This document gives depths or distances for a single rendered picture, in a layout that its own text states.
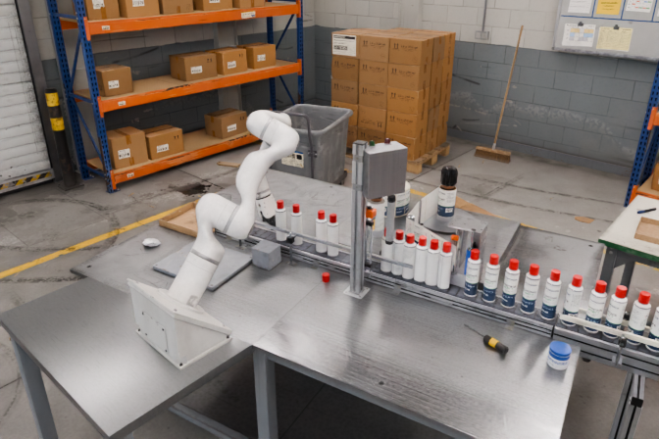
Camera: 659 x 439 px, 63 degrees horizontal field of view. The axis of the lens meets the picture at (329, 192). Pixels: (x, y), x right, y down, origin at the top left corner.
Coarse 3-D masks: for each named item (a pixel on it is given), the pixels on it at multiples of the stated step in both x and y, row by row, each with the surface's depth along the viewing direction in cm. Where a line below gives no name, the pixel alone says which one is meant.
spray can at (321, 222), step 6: (318, 216) 246; (324, 216) 246; (318, 222) 246; (324, 222) 246; (318, 228) 247; (324, 228) 247; (318, 234) 248; (324, 234) 248; (318, 246) 251; (324, 246) 250; (318, 252) 252; (324, 252) 252
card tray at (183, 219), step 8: (184, 208) 302; (192, 208) 307; (168, 216) 292; (176, 216) 297; (184, 216) 298; (192, 216) 298; (160, 224) 287; (168, 224) 284; (176, 224) 281; (184, 224) 288; (192, 224) 288; (184, 232) 279; (192, 232) 276
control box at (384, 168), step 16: (384, 144) 211; (400, 144) 211; (368, 160) 202; (384, 160) 205; (400, 160) 208; (368, 176) 205; (384, 176) 208; (400, 176) 211; (368, 192) 207; (384, 192) 211; (400, 192) 214
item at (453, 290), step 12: (276, 240) 263; (312, 252) 253; (348, 264) 243; (396, 276) 233; (432, 288) 225; (456, 288) 225; (468, 300) 218; (480, 300) 217; (516, 312) 210; (552, 324) 203
